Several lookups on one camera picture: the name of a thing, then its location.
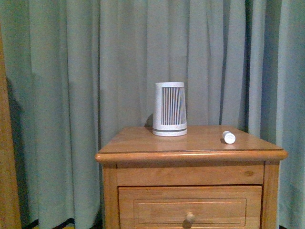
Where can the white medicine bottle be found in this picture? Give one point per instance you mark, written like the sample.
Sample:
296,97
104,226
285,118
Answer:
229,137

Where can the wooden drawer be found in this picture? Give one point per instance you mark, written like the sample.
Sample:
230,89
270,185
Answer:
222,207

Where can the white cylindrical air purifier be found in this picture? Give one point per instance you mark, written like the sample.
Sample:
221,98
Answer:
169,117

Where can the wooden nightstand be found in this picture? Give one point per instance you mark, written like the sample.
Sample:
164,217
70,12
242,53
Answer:
201,158

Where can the grey curtain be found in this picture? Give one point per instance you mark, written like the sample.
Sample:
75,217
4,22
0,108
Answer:
79,71

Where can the wooden bed frame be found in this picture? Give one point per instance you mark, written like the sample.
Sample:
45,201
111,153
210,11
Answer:
9,200

